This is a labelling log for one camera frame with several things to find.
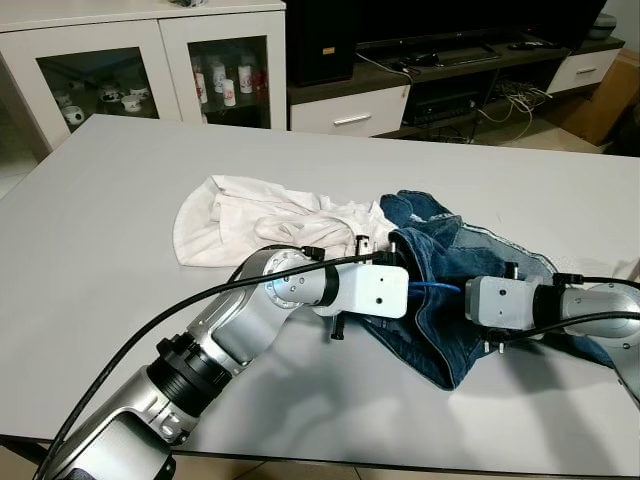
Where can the blue clothes hanger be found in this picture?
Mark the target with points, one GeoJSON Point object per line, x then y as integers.
{"type": "Point", "coordinates": [435, 287]}

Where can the blue denim shorts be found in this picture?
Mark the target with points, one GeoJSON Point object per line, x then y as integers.
{"type": "Point", "coordinates": [440, 340]}

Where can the white t-shirt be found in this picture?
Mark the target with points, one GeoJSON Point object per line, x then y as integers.
{"type": "Point", "coordinates": [230, 220]}

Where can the white drawer front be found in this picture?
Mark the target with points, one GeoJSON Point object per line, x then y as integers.
{"type": "Point", "coordinates": [585, 70]}
{"type": "Point", "coordinates": [350, 115]}

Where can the black set-top box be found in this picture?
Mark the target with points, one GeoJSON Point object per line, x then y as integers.
{"type": "Point", "coordinates": [445, 105]}

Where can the dark wood TV stand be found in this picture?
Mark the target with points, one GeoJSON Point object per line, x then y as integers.
{"type": "Point", "coordinates": [340, 88]}

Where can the black speaker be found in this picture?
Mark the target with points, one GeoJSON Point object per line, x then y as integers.
{"type": "Point", "coordinates": [320, 40]}

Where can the black television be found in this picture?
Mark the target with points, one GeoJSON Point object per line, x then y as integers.
{"type": "Point", "coordinates": [470, 18]}

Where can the brown cardboard box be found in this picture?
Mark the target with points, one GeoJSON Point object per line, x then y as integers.
{"type": "Point", "coordinates": [600, 115]}

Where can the white folding table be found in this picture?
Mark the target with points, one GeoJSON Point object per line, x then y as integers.
{"type": "Point", "coordinates": [100, 250]}

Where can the grey bowl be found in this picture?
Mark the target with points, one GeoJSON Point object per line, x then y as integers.
{"type": "Point", "coordinates": [604, 25]}

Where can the white glass-door cabinet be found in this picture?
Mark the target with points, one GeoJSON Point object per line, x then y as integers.
{"type": "Point", "coordinates": [160, 30]}

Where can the white ceramic cup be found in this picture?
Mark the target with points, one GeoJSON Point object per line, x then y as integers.
{"type": "Point", "coordinates": [110, 95]}

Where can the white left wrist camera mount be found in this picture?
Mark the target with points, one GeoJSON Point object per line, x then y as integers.
{"type": "Point", "coordinates": [375, 290]}

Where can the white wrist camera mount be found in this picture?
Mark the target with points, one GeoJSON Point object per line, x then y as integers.
{"type": "Point", "coordinates": [375, 290]}
{"type": "Point", "coordinates": [500, 305]}

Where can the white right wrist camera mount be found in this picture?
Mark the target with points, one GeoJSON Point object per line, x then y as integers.
{"type": "Point", "coordinates": [500, 305]}

